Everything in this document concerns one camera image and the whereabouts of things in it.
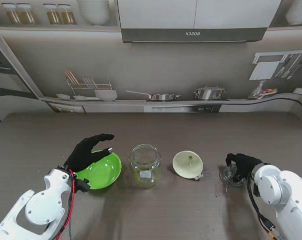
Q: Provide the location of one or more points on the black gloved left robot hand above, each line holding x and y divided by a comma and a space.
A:
84, 156

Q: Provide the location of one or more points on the clear glass jar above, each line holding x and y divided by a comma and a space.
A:
145, 172

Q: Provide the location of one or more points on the clear glass jar lid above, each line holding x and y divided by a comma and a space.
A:
228, 173

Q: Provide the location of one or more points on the green plastic bowl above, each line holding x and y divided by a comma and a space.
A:
103, 170

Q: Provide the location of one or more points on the printed kitchen backdrop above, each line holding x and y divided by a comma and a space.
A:
165, 70

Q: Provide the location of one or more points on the mung beans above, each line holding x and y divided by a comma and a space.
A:
144, 176

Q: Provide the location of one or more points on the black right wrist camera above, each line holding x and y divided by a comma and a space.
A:
256, 191

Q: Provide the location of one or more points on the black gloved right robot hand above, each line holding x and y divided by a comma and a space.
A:
248, 162

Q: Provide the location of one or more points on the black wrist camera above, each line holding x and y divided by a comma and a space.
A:
256, 191
83, 186

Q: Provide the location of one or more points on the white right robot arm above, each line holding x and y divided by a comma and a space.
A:
283, 190

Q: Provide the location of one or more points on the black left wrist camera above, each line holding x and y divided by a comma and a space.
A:
83, 186

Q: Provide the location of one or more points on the cream plastic funnel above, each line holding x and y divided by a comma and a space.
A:
187, 166

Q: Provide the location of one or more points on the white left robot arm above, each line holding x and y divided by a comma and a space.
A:
38, 205

